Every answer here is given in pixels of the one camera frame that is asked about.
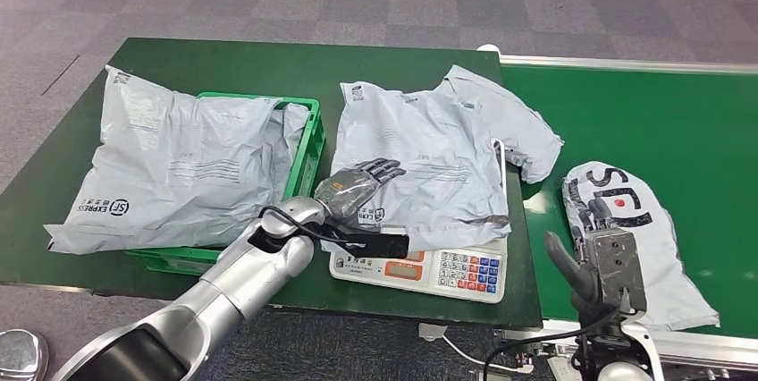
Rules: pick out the large grey SF Express parcel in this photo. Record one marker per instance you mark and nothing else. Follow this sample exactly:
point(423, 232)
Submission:
point(166, 153)

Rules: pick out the small grey red-dot parcel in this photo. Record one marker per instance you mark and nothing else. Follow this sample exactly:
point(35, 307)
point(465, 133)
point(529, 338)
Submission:
point(509, 117)

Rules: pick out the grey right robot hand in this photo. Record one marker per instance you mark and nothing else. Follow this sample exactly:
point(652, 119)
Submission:
point(568, 269)

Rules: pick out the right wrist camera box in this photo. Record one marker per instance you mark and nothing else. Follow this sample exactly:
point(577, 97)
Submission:
point(616, 269)

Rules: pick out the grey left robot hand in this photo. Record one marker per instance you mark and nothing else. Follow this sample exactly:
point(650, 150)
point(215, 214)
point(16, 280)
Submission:
point(346, 191)

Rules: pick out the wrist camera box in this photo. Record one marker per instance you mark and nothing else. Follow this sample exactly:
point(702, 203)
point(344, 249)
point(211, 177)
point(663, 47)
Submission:
point(616, 269)
point(379, 245)

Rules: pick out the chrome robot base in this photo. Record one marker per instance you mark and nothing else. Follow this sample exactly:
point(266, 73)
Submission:
point(21, 357)

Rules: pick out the grey parcel big SF logo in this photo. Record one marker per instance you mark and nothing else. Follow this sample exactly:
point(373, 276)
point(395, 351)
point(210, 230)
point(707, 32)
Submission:
point(663, 271)

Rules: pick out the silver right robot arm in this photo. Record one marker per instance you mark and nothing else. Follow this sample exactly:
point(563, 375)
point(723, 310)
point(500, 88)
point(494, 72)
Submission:
point(622, 360)

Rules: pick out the white plug adapter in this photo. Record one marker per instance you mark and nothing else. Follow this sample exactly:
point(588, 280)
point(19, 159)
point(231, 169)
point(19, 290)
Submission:
point(431, 332)

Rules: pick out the green plastic crate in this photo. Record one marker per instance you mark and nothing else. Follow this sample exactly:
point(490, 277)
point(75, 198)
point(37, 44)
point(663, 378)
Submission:
point(305, 159)

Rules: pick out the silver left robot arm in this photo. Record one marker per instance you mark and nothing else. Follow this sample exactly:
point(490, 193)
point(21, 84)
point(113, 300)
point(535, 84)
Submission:
point(237, 289)

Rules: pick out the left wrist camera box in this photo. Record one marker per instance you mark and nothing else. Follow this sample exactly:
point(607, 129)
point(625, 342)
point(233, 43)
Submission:
point(379, 245)

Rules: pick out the white power strip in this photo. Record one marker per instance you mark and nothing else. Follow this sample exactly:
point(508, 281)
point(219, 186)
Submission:
point(561, 369)

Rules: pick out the steel scale tray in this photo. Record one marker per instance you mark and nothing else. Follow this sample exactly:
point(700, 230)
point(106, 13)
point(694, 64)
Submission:
point(501, 177)

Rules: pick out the green conveyor belt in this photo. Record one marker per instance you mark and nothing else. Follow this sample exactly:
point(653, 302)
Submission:
point(651, 117)

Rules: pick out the white electronic scale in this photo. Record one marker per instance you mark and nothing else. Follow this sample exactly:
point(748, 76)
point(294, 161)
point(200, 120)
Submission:
point(462, 274)

